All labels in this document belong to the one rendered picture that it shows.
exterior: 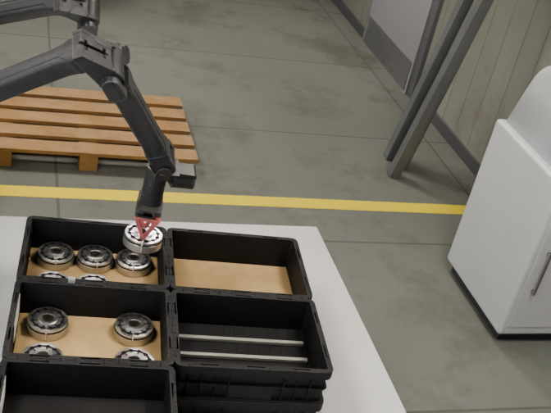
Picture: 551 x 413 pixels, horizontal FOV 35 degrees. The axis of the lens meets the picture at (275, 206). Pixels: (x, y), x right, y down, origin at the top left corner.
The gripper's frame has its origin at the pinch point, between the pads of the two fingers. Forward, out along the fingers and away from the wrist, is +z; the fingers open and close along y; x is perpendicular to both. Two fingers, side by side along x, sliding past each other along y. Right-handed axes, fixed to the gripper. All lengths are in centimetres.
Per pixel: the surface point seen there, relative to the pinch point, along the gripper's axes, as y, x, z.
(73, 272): 8.5, 16.4, 23.4
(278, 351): -16.1, -41.5, 20.2
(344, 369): -5, -65, 31
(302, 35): 476, -116, 86
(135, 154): 217, 1, 90
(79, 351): -24.6, 10.5, 23.8
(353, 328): 15, -71, 30
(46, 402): -43, 16, 25
